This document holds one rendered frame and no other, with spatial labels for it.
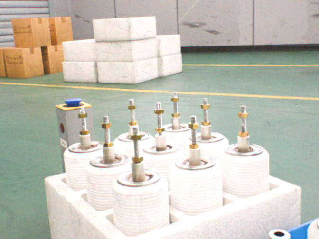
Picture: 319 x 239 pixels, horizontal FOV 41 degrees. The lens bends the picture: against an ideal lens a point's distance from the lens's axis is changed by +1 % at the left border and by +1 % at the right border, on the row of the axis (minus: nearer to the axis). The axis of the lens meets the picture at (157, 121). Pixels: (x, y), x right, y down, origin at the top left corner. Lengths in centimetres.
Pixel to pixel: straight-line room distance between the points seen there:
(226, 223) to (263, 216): 9
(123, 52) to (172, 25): 321
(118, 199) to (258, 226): 27
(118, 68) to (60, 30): 149
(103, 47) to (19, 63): 122
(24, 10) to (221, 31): 310
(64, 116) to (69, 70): 298
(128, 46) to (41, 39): 143
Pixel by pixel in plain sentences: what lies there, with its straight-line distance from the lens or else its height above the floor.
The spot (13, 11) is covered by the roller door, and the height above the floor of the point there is 74.
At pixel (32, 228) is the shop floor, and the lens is 119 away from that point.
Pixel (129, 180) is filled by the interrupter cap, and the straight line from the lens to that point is 71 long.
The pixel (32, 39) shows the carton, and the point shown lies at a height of 38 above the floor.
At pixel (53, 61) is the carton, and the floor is 12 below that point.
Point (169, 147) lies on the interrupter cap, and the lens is 88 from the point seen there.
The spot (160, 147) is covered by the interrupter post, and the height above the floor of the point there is 26.
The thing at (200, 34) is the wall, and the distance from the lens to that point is 653.
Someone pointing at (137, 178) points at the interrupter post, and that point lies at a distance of 71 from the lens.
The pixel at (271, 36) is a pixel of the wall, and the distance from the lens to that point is 611.
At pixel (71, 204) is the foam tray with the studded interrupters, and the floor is 18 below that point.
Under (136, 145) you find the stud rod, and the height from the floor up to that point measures 31.
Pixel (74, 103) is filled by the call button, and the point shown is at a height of 32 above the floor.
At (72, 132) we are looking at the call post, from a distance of 106.
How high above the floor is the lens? 51
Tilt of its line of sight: 13 degrees down
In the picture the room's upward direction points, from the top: 3 degrees counter-clockwise
